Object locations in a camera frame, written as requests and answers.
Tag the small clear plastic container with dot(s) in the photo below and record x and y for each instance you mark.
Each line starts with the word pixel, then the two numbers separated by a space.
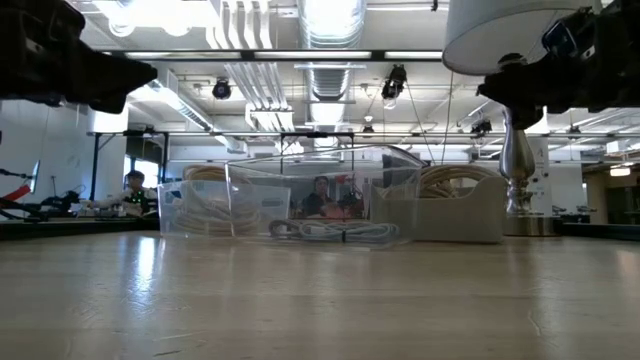
pixel 172 210

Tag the background robot workstation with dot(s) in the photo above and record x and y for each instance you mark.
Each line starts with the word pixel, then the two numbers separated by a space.
pixel 55 205

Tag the silver ventilation duct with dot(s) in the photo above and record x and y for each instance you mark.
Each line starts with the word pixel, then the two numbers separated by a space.
pixel 330 30

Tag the large clear plastic bin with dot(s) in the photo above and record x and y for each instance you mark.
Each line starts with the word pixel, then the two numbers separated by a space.
pixel 325 170

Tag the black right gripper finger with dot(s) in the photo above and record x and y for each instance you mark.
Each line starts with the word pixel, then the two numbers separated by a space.
pixel 527 117
pixel 515 87

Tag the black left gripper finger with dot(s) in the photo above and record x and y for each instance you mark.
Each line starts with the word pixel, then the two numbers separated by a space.
pixel 115 77
pixel 107 105

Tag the person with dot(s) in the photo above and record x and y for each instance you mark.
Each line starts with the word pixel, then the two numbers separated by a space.
pixel 132 195
pixel 317 200

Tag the white plastic bin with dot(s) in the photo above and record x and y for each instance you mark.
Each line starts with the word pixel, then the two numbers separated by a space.
pixel 465 215

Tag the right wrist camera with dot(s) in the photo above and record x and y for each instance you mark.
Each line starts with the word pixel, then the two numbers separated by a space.
pixel 565 35

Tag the black ceiling spotlight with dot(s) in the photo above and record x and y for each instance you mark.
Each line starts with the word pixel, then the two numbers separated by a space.
pixel 221 89
pixel 395 82

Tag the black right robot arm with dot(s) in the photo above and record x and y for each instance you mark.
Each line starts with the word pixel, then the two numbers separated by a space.
pixel 629 50

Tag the white table lamp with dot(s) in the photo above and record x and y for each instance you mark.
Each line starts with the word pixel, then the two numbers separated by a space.
pixel 517 160

